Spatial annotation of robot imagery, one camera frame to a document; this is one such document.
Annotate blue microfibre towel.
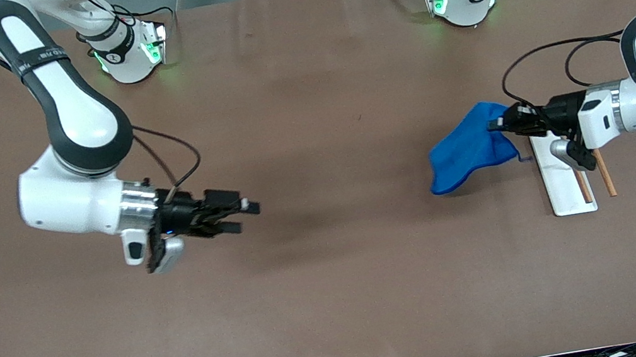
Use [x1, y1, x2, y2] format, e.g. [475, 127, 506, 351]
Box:
[417, 96, 529, 197]

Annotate brown table cover sheet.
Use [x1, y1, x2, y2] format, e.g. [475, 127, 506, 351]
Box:
[0, 0, 636, 357]

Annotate wooden rack rod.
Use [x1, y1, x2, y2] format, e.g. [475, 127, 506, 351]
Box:
[591, 147, 619, 200]
[572, 165, 595, 206]

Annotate white towel rack base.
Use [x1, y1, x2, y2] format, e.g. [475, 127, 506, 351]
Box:
[528, 125, 599, 220]

